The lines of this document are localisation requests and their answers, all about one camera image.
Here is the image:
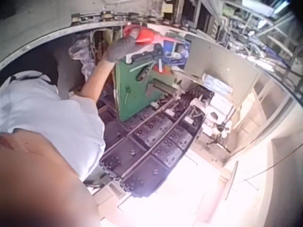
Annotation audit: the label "rows of black batteries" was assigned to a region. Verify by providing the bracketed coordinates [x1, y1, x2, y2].
[99, 91, 214, 198]

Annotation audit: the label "red hand tool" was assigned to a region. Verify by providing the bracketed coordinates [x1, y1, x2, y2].
[123, 24, 167, 46]

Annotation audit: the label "green machine housing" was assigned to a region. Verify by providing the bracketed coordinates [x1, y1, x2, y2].
[114, 56, 177, 122]

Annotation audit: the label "clear plastic bag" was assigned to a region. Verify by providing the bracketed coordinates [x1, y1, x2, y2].
[68, 37, 97, 80]

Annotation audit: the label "blue white packet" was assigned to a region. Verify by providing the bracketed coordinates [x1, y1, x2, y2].
[202, 73, 234, 95]

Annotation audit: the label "blue box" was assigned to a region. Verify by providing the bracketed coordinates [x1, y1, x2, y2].
[162, 39, 192, 67]

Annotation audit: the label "person's right hand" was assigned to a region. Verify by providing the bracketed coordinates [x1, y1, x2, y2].
[101, 37, 140, 64]

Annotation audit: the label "metal storage rack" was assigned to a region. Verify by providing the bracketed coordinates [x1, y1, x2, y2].
[213, 0, 300, 79]

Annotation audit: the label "grey metal cylinder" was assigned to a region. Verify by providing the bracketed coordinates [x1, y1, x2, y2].
[151, 79, 177, 95]

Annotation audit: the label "black machine fitting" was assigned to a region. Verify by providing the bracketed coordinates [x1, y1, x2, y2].
[131, 44, 165, 64]

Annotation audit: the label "grey metal panel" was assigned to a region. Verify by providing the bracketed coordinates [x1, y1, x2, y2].
[184, 37, 258, 95]

